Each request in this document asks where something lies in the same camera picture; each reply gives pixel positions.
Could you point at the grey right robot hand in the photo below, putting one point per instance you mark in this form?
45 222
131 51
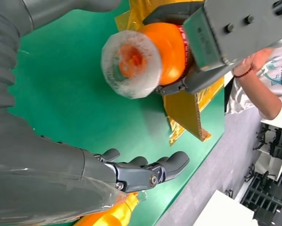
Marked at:
37 181

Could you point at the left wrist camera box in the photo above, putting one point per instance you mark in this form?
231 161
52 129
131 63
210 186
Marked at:
244 31

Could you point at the black chair base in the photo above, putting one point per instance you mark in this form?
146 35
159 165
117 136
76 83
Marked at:
273 143
268 196

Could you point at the person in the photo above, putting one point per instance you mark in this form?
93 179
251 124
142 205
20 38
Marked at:
280 78

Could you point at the green mat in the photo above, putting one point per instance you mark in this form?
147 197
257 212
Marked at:
60 93

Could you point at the yellow taped cardboard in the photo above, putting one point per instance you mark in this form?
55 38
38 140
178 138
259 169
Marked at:
185 115

